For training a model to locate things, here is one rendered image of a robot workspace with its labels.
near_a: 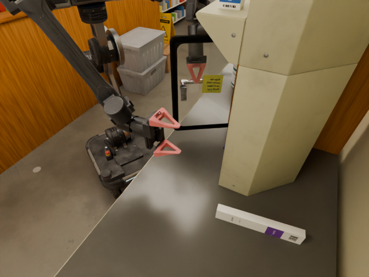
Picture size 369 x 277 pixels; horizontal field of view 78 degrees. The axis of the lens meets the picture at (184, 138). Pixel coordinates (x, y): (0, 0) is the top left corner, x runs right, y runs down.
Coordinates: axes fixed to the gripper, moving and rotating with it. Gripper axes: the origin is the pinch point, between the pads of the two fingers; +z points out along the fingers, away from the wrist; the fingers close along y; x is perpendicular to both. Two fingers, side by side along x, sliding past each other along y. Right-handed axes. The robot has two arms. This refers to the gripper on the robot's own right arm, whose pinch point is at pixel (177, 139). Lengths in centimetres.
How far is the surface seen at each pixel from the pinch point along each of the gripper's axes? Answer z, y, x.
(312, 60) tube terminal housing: 26.5, 22.8, 13.3
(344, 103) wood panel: 43, -3, 47
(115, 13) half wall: -185, -27, 188
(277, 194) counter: 31.3, -27.0, 16.1
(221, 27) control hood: 6.6, 28.1, 9.3
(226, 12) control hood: 6.8, 30.4, 11.7
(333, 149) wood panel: 48, -25, 48
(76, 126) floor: -176, -117, 80
